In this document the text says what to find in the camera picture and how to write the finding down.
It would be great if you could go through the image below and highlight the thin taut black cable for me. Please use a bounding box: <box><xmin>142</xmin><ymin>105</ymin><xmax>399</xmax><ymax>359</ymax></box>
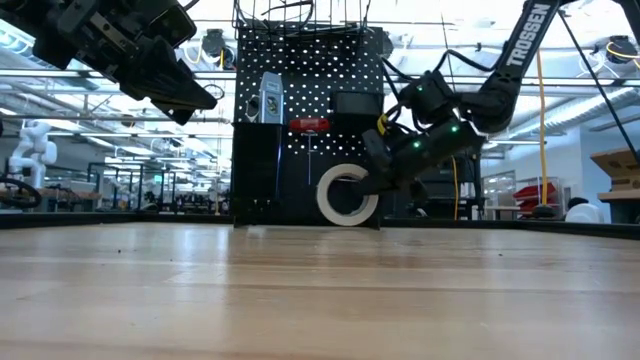
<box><xmin>557</xmin><ymin>9</ymin><xmax>640</xmax><ymax>164</ymax></box>

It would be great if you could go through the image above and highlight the person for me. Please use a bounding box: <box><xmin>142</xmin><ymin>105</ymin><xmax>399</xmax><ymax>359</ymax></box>
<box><xmin>564</xmin><ymin>196</ymin><xmax>606</xmax><ymax>225</ymax></box>

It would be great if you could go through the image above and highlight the black aluminium table frame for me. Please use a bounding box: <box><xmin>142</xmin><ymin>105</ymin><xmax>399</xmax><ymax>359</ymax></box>
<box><xmin>0</xmin><ymin>211</ymin><xmax>640</xmax><ymax>240</ymax></box>

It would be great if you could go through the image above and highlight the silver combination wrench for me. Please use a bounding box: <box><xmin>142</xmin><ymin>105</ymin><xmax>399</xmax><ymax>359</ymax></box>
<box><xmin>244</xmin><ymin>93</ymin><xmax>261</xmax><ymax>124</ymax></box>

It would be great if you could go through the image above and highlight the red T-handle hex key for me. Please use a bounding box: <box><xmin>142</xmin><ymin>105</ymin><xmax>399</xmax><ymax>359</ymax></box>
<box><xmin>288</xmin><ymin>117</ymin><xmax>331</xmax><ymax>187</ymax></box>

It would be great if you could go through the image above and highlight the black background cabinet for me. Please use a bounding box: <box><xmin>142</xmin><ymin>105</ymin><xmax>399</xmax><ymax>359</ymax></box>
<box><xmin>414</xmin><ymin>154</ymin><xmax>482</xmax><ymax>221</ymax></box>

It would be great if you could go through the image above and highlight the brown cardboard box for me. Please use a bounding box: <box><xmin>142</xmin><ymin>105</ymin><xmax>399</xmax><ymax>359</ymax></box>
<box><xmin>589</xmin><ymin>147</ymin><xmax>640</xmax><ymax>202</ymax></box>

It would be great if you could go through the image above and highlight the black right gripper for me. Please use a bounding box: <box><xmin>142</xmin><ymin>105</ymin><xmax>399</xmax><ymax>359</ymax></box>
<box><xmin>349</xmin><ymin>118</ymin><xmax>485</xmax><ymax>203</ymax></box>

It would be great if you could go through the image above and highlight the black wire pegboard basket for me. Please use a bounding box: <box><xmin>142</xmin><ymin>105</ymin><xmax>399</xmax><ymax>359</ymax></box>
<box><xmin>231</xmin><ymin>0</ymin><xmax>374</xmax><ymax>39</ymax></box>

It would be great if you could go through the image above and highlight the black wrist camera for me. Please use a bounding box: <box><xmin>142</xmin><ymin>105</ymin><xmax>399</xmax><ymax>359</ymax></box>
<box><xmin>149</xmin><ymin>0</ymin><xmax>198</xmax><ymax>50</ymax></box>
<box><xmin>398</xmin><ymin>69</ymin><xmax>457</xmax><ymax>127</ymax></box>

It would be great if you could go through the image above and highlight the black hanging cable reel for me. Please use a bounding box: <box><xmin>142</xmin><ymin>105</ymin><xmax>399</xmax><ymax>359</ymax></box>
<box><xmin>201</xmin><ymin>28</ymin><xmax>240</xmax><ymax>72</ymax></box>
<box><xmin>591</xmin><ymin>34</ymin><xmax>640</xmax><ymax>66</ymax></box>

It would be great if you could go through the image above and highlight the black metal pegboard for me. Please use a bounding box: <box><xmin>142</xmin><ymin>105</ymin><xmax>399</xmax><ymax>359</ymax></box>
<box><xmin>232</xmin><ymin>24</ymin><xmax>389</xmax><ymax>230</ymax></box>

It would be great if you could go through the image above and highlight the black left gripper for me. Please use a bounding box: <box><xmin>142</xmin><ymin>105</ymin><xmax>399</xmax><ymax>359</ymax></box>
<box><xmin>57</xmin><ymin>0</ymin><xmax>219</xmax><ymax>127</ymax></box>

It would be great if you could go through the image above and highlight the straight yellow hanging cable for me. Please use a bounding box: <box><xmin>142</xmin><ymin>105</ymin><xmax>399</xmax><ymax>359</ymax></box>
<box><xmin>534</xmin><ymin>49</ymin><xmax>550</xmax><ymax>207</ymax></box>

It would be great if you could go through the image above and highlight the thick black cable loop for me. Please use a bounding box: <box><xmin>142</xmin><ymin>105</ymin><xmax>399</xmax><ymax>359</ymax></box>
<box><xmin>0</xmin><ymin>177</ymin><xmax>45</xmax><ymax>210</ymax></box>

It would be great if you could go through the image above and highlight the grey torpedo level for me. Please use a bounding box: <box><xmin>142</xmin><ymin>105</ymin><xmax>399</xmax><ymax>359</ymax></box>
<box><xmin>257</xmin><ymin>70</ymin><xmax>285</xmax><ymax>125</ymax></box>

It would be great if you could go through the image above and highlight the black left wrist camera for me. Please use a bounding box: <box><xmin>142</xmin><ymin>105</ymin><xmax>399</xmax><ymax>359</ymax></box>
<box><xmin>149</xmin><ymin>0</ymin><xmax>198</xmax><ymax>50</ymax></box>

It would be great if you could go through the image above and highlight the short black pegboard bin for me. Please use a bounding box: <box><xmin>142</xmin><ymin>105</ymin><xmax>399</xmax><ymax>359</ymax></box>
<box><xmin>330</xmin><ymin>91</ymin><xmax>387</xmax><ymax>134</ymax></box>

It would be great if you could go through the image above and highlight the curved yellow hanging cable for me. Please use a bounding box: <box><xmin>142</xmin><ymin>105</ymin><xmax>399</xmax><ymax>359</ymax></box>
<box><xmin>449</xmin><ymin>155</ymin><xmax>460</xmax><ymax>221</ymax></box>

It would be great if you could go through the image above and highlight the tall black pegboard bin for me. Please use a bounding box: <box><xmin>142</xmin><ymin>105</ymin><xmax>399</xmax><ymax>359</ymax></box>
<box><xmin>231</xmin><ymin>121</ymin><xmax>283</xmax><ymax>201</ymax></box>

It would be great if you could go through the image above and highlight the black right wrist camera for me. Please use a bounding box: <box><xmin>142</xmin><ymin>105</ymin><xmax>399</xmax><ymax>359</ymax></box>
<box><xmin>398</xmin><ymin>69</ymin><xmax>457</xmax><ymax>127</ymax></box>

